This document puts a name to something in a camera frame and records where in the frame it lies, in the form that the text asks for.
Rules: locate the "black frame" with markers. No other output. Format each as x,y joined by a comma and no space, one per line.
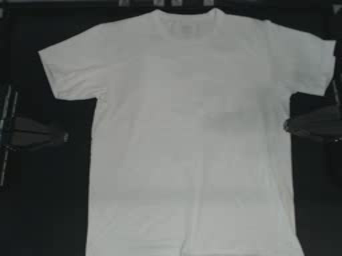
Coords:
268,3

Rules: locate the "grey frame bracket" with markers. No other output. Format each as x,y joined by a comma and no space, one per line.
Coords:
209,2
169,2
125,2

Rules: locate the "white t-shirt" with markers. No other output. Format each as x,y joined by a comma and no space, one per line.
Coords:
188,133

